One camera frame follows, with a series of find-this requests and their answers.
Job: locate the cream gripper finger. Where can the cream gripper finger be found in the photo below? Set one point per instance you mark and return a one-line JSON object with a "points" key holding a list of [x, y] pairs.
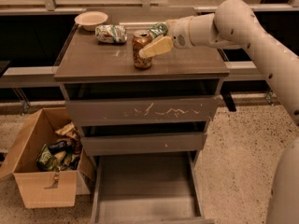
{"points": [[160, 45]]}

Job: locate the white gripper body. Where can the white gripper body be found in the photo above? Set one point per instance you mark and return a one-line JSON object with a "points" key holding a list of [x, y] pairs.
{"points": [[178, 34]]}

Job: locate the orange soda can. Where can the orange soda can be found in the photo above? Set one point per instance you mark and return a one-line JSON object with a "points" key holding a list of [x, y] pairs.
{"points": [[141, 38]]}

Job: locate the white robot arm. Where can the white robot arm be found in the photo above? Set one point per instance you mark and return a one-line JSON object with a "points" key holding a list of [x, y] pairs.
{"points": [[234, 23]]}

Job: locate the green soda can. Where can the green soda can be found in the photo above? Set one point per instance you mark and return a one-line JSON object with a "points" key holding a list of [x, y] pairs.
{"points": [[158, 29]]}

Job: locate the crumpled white green can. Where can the crumpled white green can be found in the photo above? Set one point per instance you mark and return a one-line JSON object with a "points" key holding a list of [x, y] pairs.
{"points": [[111, 34]]}

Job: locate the grey top drawer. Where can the grey top drawer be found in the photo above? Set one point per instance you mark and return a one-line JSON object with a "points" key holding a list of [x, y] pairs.
{"points": [[141, 111]]}

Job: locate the grey drawer cabinet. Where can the grey drawer cabinet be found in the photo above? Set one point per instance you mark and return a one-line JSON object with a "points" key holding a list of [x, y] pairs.
{"points": [[93, 71]]}

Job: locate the grey middle drawer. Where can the grey middle drawer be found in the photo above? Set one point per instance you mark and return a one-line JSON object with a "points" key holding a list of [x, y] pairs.
{"points": [[141, 144]]}

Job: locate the grey open bottom drawer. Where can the grey open bottom drawer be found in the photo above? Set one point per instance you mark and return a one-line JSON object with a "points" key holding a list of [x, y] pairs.
{"points": [[147, 189]]}

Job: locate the beige bowl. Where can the beige bowl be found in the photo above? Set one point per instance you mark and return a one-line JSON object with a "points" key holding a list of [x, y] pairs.
{"points": [[91, 19]]}

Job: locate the tan snack bag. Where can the tan snack bag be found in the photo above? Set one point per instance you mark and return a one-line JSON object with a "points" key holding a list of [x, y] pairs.
{"points": [[68, 130]]}

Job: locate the dark bottle in box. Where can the dark bottle in box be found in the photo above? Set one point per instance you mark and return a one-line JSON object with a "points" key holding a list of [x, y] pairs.
{"points": [[58, 147]]}

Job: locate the green snack bag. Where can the green snack bag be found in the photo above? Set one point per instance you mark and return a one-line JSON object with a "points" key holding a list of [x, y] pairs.
{"points": [[46, 161]]}

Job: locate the cardboard box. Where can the cardboard box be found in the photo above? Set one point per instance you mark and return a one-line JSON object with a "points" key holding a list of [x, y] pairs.
{"points": [[41, 189]]}

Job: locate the metal window rail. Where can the metal window rail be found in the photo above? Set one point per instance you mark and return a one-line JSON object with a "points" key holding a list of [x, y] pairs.
{"points": [[43, 76]]}

